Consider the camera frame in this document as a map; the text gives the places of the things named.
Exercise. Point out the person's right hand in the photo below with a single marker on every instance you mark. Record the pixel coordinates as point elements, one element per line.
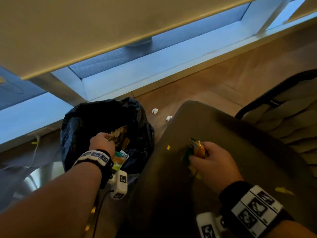
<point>218,166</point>

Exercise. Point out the person's left hand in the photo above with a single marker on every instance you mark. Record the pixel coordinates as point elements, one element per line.
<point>100,142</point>

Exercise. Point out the person's right thumb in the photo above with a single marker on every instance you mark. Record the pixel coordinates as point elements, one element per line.
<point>198,160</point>

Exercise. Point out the person's left thumb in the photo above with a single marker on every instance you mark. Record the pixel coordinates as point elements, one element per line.
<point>111,143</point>

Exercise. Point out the orange green snack wrapper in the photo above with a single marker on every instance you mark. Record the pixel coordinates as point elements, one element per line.
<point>195,149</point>

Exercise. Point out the brown wrapper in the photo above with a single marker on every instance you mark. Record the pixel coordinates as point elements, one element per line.
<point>118,135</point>

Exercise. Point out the person's left forearm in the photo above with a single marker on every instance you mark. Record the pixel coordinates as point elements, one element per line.
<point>54,200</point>

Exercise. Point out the person's right forearm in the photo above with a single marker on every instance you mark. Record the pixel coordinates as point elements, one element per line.
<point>292,230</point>

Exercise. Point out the orange wrapper scrap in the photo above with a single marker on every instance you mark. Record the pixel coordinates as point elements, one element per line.
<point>125,143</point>

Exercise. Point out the colourful snack packet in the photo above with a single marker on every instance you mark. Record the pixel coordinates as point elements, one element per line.
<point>120,159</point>

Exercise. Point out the black marker wristband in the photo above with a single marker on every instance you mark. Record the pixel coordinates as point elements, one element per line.
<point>250,208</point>
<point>99,157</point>

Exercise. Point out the black trash bag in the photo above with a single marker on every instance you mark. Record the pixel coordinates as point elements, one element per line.
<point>81,126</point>

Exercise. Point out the crumpled white paper ball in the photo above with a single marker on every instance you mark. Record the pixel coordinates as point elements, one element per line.
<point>155,111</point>
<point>169,118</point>

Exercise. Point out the shiny metal base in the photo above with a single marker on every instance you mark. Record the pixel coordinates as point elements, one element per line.
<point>39,178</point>

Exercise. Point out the yellow wrapper scrap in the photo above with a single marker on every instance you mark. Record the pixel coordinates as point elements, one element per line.
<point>283,190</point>

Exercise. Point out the beige window blind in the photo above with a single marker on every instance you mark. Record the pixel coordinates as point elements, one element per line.
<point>86,29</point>

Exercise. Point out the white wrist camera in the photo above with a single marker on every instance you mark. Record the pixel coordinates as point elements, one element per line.
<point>120,184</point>
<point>208,225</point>

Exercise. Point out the white window frame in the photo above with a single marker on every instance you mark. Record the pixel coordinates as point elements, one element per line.
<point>161,61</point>

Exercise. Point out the black frame beige chair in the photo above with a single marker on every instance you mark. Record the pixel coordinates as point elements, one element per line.
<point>284,116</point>

